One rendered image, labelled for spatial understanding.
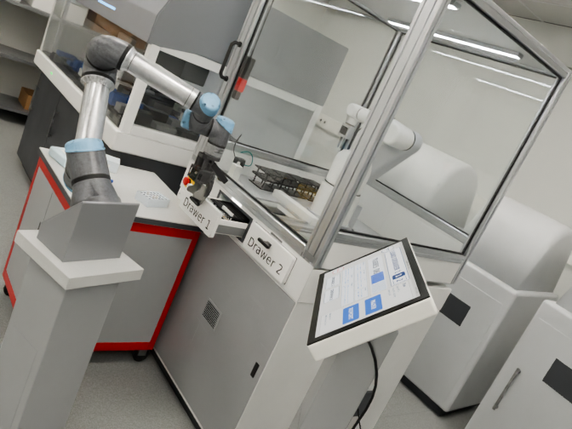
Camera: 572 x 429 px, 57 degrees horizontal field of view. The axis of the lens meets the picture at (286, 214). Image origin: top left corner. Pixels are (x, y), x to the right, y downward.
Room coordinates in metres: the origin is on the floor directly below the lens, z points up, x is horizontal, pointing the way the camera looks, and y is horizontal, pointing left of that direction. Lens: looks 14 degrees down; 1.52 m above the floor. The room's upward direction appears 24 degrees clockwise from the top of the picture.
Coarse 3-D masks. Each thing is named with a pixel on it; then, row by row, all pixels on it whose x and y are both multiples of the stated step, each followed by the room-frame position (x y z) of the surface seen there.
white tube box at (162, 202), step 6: (138, 192) 2.16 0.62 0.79; (144, 192) 2.20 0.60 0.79; (150, 192) 2.23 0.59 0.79; (156, 192) 2.26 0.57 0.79; (138, 198) 2.16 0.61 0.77; (144, 198) 2.14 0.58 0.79; (150, 198) 2.15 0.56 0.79; (162, 198) 2.22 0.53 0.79; (168, 198) 2.24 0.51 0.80; (144, 204) 2.14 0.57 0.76; (150, 204) 2.14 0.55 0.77; (156, 204) 2.17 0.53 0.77; (162, 204) 2.20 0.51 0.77; (168, 204) 2.24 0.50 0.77
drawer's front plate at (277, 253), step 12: (252, 228) 2.01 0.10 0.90; (252, 240) 1.99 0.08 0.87; (264, 240) 1.94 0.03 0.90; (276, 240) 1.92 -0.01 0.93; (252, 252) 1.97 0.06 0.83; (276, 252) 1.88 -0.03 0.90; (288, 252) 1.85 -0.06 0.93; (264, 264) 1.90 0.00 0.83; (276, 264) 1.86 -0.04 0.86; (288, 264) 1.82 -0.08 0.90; (276, 276) 1.84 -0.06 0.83; (288, 276) 1.82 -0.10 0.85
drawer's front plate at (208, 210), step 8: (184, 192) 2.15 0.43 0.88; (184, 200) 2.13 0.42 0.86; (208, 200) 2.03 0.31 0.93; (184, 208) 2.12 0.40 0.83; (200, 208) 2.04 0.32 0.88; (208, 208) 2.00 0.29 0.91; (216, 208) 1.98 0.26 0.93; (192, 216) 2.06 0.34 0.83; (200, 216) 2.02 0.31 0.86; (208, 216) 1.98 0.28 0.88; (216, 216) 1.95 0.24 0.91; (200, 224) 2.00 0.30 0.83; (216, 224) 1.94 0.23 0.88; (208, 232) 1.95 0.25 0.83
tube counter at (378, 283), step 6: (378, 270) 1.46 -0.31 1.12; (372, 276) 1.43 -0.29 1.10; (378, 276) 1.41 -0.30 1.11; (384, 276) 1.39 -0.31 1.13; (372, 282) 1.38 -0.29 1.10; (378, 282) 1.36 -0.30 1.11; (384, 282) 1.35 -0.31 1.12; (372, 288) 1.34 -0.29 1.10; (378, 288) 1.32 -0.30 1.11; (384, 288) 1.30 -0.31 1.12; (372, 294) 1.30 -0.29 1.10
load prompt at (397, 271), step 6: (390, 252) 1.58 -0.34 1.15; (396, 252) 1.55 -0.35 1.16; (390, 258) 1.52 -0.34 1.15; (396, 258) 1.50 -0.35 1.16; (402, 258) 1.48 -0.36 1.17; (390, 264) 1.47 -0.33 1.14; (396, 264) 1.45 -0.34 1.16; (402, 264) 1.43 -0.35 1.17; (390, 270) 1.42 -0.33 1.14; (396, 270) 1.40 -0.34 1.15; (402, 270) 1.38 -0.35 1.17; (390, 276) 1.37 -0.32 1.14; (396, 276) 1.35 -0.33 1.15; (402, 276) 1.34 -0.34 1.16; (408, 276) 1.32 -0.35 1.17; (390, 282) 1.33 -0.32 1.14; (396, 282) 1.31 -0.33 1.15; (402, 282) 1.29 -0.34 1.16
